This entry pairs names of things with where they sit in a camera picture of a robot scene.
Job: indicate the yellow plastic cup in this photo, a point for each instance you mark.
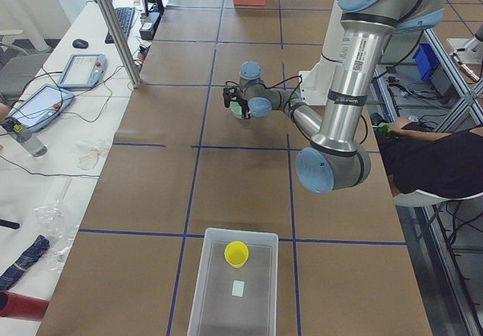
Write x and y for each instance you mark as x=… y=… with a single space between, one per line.
x=236 y=254

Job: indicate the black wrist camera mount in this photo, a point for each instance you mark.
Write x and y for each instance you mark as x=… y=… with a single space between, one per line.
x=230 y=94

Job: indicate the clear water bottle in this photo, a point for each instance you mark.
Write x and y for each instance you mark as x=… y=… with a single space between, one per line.
x=24 y=137

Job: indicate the near teach pendant tablet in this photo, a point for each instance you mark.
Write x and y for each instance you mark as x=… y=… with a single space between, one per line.
x=42 y=107

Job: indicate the grey office chair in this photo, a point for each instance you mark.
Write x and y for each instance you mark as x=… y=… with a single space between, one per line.
x=18 y=71

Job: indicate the person in black shirt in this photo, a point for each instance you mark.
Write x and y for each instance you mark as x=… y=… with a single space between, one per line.
x=448 y=165

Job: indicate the black computer mouse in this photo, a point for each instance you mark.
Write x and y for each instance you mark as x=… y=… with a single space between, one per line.
x=80 y=44

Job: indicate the white camera mast with base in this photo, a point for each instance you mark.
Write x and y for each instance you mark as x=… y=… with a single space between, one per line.
x=316 y=82

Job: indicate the crumpled clear plastic bag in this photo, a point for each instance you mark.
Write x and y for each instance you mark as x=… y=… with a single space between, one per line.
x=52 y=220

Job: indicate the red cylinder bottle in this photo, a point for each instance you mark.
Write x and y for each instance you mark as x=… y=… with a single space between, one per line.
x=18 y=306

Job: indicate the aluminium frame post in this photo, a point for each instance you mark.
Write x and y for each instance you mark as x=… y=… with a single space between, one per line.
x=121 y=44

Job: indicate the green plastic bowl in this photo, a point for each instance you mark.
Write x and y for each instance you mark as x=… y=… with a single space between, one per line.
x=236 y=109

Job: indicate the folded dark blue umbrella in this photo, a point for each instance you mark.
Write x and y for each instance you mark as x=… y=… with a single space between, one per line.
x=24 y=262

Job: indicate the blue parts bin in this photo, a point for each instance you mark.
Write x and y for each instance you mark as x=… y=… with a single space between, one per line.
x=426 y=61

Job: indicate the black power box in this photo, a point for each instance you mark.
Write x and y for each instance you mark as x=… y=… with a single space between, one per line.
x=150 y=25

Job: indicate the far teach pendant tablet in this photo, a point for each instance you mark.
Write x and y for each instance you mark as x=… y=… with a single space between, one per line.
x=83 y=71

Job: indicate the teach pendant tablet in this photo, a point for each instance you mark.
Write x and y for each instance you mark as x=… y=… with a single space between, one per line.
x=42 y=107
x=83 y=71

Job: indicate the white label sticker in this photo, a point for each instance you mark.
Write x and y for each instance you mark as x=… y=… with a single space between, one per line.
x=238 y=288

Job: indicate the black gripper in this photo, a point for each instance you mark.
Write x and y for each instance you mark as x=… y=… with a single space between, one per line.
x=241 y=105

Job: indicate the black keyboard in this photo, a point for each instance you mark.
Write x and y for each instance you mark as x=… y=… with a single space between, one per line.
x=125 y=16

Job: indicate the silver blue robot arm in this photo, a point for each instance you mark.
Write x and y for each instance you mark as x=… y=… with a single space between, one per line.
x=334 y=159
x=473 y=37

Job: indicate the clear plastic storage box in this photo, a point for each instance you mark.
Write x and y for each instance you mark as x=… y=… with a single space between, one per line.
x=214 y=310

